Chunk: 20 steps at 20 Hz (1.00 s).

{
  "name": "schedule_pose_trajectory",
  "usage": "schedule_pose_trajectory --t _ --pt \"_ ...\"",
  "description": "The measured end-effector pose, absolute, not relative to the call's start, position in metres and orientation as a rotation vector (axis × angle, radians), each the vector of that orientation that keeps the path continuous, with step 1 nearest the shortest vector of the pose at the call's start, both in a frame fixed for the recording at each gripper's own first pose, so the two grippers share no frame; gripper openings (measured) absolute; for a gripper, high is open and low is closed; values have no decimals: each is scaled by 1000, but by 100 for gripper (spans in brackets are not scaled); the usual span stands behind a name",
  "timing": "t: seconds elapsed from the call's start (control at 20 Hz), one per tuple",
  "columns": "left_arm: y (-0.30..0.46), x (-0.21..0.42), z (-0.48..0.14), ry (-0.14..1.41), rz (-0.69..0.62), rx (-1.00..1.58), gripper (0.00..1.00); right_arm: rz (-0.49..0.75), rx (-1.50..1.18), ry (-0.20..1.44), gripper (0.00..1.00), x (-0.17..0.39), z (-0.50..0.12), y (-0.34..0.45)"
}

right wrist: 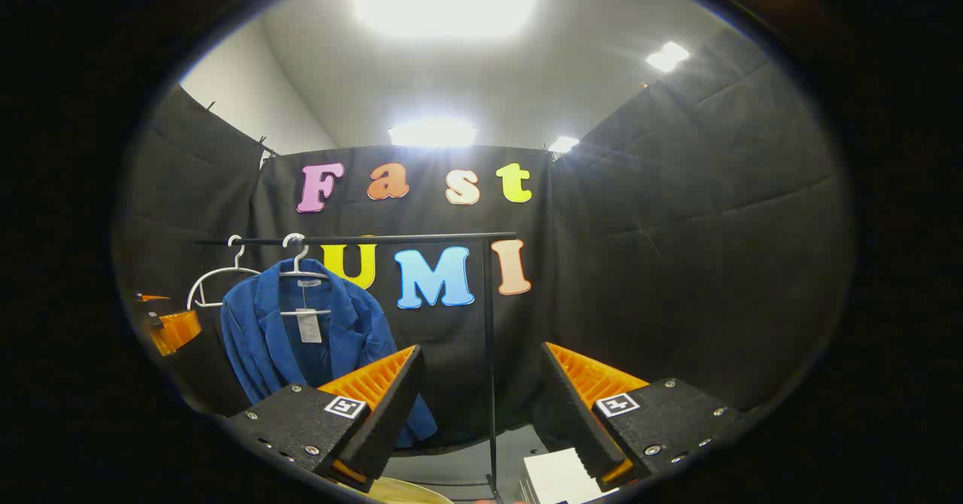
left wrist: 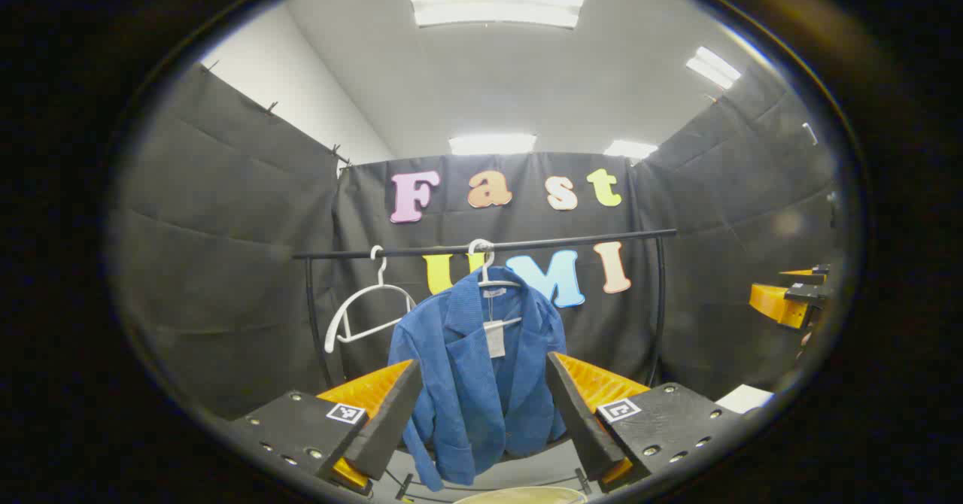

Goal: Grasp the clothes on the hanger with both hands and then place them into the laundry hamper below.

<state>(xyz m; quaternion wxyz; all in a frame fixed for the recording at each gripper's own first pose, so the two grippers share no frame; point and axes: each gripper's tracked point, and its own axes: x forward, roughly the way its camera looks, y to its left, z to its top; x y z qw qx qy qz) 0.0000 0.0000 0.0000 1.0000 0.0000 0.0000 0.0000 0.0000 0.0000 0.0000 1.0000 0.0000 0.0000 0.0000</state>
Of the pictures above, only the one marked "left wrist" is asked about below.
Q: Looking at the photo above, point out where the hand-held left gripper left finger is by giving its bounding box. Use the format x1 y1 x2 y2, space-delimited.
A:
229 359 424 497

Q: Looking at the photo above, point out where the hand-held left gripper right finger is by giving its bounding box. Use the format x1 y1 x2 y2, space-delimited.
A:
545 351 746 493

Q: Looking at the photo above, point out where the blue corduroy jacket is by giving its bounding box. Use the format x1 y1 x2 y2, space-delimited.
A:
387 266 567 492

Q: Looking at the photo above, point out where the beige laundry hamper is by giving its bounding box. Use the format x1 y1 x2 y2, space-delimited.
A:
451 486 588 504

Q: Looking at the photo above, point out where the white plastic clothes hanger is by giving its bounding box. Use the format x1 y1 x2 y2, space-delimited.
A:
324 245 417 354
466 238 523 329

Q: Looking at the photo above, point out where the black metal clothes rack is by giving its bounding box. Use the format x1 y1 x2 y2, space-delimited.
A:
292 228 678 501

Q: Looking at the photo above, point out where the white drawer cabinet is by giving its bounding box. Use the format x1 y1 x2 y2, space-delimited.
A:
715 384 776 415

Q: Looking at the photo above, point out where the ceiling light panel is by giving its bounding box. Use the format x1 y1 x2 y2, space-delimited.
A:
603 140 659 160
449 134 537 156
409 0 585 29
686 46 742 90

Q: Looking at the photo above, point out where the black backdrop cloth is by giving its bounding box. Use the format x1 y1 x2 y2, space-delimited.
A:
113 64 840 422

